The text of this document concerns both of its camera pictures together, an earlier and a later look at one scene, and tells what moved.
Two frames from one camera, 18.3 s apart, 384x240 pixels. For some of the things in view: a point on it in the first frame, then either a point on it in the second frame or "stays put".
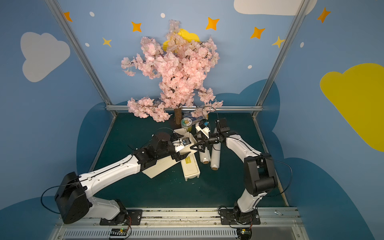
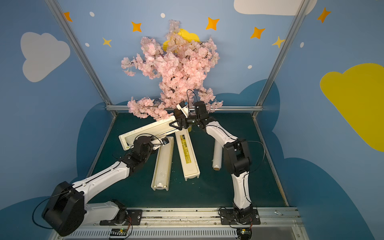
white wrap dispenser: (186, 146) to (163, 166)
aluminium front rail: (276, 223) stays put
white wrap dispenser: (190, 167) stays put
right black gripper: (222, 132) to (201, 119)
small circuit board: (118, 232) stays put
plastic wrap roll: (215, 154) stays put
